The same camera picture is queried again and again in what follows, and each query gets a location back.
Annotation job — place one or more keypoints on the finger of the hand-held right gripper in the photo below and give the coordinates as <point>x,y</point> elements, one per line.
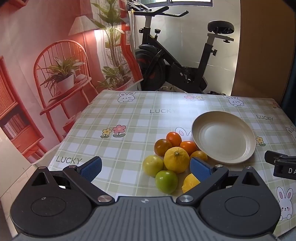
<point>277,156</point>

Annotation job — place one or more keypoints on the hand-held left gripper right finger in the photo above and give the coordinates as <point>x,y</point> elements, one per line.
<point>200,171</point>

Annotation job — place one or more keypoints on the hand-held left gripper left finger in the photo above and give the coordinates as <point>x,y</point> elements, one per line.
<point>92,168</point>

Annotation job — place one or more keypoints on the greenish orange tangerine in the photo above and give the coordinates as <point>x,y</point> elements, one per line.
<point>200,155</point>

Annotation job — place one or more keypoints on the small yellow lemon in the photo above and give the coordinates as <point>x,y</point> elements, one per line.
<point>189,184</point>

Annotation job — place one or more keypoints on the large yellow lemon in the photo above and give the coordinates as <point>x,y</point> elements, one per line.
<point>177,161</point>

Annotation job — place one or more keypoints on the bright orange tangerine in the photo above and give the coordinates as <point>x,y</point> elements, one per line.
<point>187,147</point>
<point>173,138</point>

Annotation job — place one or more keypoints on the green apple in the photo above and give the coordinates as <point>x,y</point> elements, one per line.
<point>166,182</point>

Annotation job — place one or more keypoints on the cream round plate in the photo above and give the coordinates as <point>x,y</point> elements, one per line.
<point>224,136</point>

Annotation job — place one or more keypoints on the dark orange tangerine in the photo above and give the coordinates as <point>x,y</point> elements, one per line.
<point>161,147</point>

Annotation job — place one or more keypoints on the yellow-green apple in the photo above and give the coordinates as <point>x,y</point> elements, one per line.
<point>152,165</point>

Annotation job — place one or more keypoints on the checked printed tablecloth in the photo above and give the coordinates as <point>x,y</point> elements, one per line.
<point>129,129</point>

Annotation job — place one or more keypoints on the brown wooden board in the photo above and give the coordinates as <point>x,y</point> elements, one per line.
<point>261,46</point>

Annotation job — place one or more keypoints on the black exercise bike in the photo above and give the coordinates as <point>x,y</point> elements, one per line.
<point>152,60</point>

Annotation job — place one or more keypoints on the window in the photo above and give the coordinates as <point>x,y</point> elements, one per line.
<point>189,2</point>

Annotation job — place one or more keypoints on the printed wall poster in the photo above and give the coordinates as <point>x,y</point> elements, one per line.
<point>46,27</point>

